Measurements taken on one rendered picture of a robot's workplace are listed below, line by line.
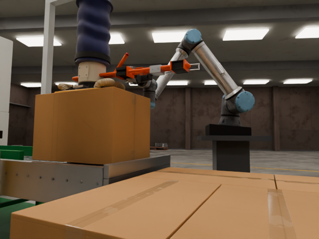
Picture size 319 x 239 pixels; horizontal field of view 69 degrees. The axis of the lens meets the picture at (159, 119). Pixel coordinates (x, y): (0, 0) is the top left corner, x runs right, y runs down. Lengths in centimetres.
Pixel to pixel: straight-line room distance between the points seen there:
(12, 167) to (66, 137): 32
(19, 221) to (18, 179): 80
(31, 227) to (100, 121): 71
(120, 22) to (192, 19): 185
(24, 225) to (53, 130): 88
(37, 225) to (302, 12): 685
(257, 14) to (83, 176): 606
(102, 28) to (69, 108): 56
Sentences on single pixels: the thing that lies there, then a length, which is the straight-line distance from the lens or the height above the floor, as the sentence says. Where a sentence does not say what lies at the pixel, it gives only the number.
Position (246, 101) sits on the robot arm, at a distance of 179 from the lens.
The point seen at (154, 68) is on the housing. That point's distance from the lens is 132.
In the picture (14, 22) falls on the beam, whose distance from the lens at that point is 787.
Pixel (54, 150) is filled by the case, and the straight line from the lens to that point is 147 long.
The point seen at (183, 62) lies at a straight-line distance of 126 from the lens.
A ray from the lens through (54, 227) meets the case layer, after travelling 59.
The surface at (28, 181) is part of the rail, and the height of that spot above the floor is 50.
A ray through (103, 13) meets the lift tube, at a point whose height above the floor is 151.
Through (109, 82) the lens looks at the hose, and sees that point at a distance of 140.
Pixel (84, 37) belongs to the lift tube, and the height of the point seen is 134.
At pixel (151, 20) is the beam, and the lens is 643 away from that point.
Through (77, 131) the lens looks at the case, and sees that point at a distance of 135.
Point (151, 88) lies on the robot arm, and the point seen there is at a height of 108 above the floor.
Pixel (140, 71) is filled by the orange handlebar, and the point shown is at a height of 110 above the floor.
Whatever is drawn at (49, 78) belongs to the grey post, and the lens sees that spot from 456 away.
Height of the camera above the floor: 73
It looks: 5 degrees up
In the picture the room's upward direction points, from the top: 1 degrees clockwise
